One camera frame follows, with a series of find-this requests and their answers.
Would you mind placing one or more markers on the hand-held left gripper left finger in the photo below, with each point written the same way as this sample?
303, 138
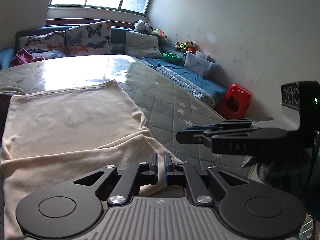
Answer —
156, 168

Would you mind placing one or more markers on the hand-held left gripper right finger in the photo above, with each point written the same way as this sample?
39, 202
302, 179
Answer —
166, 170

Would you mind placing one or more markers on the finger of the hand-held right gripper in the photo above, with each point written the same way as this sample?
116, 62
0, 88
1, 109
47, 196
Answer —
200, 128
192, 137

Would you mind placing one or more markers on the cream sweatshirt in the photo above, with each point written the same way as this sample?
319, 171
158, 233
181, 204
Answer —
75, 120

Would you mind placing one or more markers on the person's right forearm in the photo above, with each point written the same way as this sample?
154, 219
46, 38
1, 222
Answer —
275, 168

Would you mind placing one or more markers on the red plastic stool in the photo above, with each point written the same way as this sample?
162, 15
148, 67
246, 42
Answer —
237, 92

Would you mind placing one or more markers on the clear plastic storage box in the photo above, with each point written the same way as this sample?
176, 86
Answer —
200, 65

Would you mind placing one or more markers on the blue corner sofa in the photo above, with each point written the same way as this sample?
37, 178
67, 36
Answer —
175, 67

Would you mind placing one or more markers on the green bowl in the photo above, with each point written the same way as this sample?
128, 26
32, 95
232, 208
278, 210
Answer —
172, 56

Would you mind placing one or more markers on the brown green plush toy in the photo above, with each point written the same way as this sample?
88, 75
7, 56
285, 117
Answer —
185, 46

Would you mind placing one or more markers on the grey pillow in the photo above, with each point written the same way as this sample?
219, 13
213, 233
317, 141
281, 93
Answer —
142, 43

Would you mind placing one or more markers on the pink plush toy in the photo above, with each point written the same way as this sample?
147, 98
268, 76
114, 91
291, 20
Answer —
160, 33

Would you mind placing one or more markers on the panda plush toy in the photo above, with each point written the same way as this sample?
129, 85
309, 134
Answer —
141, 25

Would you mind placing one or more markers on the square butterfly print pillow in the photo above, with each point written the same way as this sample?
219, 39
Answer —
87, 37

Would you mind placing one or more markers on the black round induction cooktop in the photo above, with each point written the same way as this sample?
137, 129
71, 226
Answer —
3, 115

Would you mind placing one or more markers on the pink cloth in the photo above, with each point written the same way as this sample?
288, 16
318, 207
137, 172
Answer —
23, 57

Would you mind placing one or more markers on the long butterfly print pillow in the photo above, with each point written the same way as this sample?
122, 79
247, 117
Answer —
37, 42

